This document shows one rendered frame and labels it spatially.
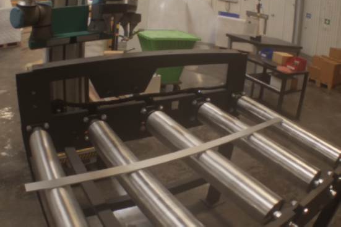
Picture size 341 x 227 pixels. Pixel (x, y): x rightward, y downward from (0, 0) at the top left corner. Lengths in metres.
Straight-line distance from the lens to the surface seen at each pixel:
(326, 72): 6.62
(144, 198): 0.85
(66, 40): 1.92
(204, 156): 1.06
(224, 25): 7.99
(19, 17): 1.72
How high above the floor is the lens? 1.46
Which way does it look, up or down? 22 degrees down
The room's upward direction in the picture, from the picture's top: 4 degrees clockwise
